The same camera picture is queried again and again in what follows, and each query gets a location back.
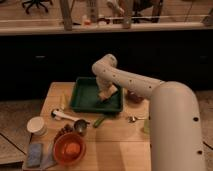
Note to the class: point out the white paper cup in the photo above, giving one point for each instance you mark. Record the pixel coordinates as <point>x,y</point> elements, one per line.
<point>37,126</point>

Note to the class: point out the white handled scoop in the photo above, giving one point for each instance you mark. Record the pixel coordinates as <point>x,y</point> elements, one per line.
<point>58,115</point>

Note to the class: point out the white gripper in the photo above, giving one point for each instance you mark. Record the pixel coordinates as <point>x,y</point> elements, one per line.
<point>106,89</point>

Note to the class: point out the orange plastic bowl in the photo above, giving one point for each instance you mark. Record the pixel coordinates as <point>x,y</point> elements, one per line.
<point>69,149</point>

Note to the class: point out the blue sponge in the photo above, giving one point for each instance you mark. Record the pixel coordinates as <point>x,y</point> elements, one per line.
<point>34,157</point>

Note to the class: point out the black office chair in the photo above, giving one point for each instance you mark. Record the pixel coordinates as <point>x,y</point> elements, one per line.
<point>29,3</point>

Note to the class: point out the metal spoon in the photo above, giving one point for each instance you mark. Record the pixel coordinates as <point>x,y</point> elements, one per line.
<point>133,119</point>

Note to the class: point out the green marker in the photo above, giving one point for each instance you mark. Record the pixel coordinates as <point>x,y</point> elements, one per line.
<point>98,122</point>

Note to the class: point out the grey cloth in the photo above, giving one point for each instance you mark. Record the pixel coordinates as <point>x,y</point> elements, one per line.
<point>48,159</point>

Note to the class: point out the red brown bowl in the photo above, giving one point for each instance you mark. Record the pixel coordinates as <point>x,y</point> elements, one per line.
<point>134,98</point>

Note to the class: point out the dark red toy cluster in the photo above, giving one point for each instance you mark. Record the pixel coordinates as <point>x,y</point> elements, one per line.
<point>66,129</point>

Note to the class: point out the green plastic tray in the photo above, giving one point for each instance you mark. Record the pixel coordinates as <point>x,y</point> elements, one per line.
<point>85,98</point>

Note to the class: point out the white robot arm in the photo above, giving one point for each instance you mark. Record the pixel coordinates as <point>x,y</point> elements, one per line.
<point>175,128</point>

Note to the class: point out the small metal cup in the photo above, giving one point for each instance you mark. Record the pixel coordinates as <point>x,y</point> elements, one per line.
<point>80,126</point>

